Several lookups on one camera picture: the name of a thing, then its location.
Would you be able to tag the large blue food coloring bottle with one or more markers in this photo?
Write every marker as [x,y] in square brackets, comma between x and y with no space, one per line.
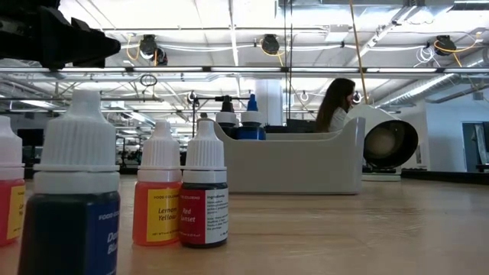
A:
[250,133]

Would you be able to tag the person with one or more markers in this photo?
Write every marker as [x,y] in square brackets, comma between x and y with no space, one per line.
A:
[336,99]

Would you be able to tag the red sunset food coloring bottle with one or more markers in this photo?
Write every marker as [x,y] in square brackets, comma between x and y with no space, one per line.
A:
[202,217]

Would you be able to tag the white round machine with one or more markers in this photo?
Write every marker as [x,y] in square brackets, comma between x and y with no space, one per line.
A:
[378,114]

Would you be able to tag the white building column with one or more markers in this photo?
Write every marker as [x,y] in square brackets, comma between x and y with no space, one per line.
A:
[273,95]

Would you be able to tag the black aluminium rig frame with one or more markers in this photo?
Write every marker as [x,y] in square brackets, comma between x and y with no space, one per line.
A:
[431,176]

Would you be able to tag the large black food coloring bottle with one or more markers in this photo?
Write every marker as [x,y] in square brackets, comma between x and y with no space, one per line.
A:
[227,117]

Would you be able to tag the white plastic bin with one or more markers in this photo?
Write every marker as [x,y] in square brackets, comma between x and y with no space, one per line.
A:
[298,164]

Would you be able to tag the long ceiling light bar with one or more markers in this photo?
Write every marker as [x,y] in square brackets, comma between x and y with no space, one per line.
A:
[244,69]

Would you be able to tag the silver ventilation duct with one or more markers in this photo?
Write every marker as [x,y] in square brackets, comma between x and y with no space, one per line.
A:
[420,88]

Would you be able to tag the deep blue food coloring bottle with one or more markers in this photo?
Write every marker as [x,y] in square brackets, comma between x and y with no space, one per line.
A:
[68,229]

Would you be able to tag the lemon yellow food coloring bottle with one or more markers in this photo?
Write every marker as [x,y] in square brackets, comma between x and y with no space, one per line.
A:
[158,214]

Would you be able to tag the thin black vertical pole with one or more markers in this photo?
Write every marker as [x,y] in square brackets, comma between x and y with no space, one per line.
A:
[292,46]

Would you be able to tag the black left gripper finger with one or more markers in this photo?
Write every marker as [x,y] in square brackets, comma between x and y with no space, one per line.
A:
[88,63]
[76,42]

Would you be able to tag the red bottle at left edge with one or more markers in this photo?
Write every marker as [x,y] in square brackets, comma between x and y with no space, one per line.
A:
[11,153]

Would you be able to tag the black monitor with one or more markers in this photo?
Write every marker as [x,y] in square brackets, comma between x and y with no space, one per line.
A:
[33,137]

